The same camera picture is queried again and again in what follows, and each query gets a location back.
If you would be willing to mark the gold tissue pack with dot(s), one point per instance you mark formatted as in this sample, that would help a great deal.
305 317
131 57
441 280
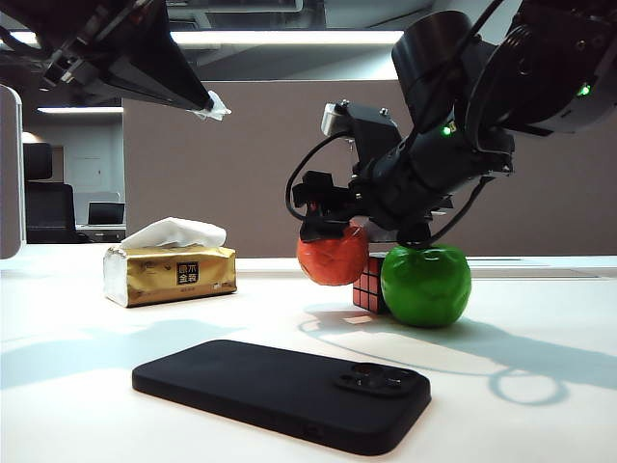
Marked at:
154 280

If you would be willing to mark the orange round fruit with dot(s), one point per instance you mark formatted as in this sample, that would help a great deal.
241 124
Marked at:
332 260

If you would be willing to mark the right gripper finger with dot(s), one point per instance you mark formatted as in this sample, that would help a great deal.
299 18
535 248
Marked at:
381 232
320 193

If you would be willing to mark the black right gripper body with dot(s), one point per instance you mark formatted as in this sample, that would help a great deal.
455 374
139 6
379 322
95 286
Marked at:
390 193

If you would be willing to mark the white tissue sheet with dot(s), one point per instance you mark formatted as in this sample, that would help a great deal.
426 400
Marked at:
178 231

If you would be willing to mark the green apple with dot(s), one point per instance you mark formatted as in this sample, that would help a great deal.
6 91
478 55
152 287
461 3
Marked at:
426 289

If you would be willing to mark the narrow brown desk partition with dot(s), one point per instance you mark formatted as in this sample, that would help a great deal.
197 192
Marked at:
9 183

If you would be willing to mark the wide brown desk partition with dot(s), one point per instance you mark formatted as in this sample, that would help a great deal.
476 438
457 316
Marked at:
217 183

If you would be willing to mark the black smartphone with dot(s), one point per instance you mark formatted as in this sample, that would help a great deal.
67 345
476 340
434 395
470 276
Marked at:
270 390

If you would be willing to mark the Rubik's cube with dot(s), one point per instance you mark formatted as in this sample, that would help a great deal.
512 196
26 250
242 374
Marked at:
368 291

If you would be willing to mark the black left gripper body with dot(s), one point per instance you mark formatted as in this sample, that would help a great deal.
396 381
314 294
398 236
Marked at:
62 29

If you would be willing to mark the background laptop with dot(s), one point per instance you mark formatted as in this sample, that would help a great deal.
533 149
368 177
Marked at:
106 213

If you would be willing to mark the short ceiling light strip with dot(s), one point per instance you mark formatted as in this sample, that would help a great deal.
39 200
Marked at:
82 110

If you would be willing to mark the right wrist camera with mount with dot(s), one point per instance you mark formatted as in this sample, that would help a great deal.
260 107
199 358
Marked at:
371 128

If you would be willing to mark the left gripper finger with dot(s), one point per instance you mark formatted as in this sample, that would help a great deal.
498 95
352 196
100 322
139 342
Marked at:
154 53
144 94

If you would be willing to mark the dark background cabinet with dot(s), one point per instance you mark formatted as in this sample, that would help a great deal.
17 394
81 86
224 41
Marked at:
37 161

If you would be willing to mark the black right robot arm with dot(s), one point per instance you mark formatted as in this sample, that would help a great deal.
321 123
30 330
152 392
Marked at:
520 72

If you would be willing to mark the long ceiling light strip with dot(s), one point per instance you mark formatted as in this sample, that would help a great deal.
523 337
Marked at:
289 37

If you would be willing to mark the black office chair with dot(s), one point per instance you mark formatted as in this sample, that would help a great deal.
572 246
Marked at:
48 212

